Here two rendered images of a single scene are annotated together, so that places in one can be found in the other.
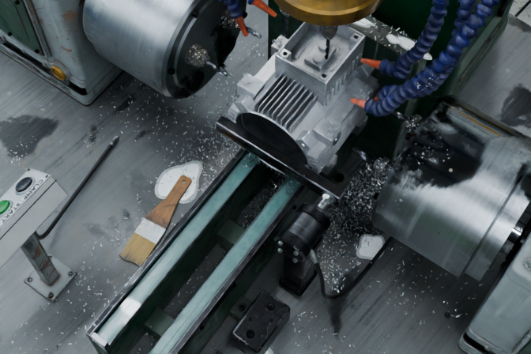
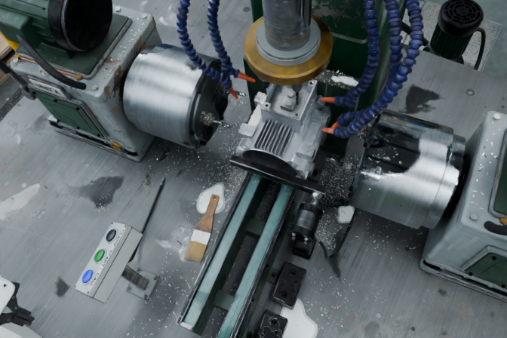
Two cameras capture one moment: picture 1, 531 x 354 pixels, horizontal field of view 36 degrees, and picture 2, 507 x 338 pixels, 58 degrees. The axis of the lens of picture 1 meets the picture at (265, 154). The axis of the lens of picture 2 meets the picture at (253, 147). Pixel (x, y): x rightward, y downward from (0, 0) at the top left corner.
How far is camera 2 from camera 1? 26 cm
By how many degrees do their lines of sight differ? 2
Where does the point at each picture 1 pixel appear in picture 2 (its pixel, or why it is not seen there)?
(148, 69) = (176, 135)
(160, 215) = (204, 224)
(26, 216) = (118, 257)
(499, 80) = not seen: hidden behind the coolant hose
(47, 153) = (121, 200)
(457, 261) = (416, 221)
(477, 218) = (426, 191)
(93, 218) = (161, 236)
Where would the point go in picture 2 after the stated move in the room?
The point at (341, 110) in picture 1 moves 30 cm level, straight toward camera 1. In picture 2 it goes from (311, 133) to (324, 253)
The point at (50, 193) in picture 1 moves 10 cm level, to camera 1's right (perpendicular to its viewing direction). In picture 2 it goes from (130, 237) to (173, 227)
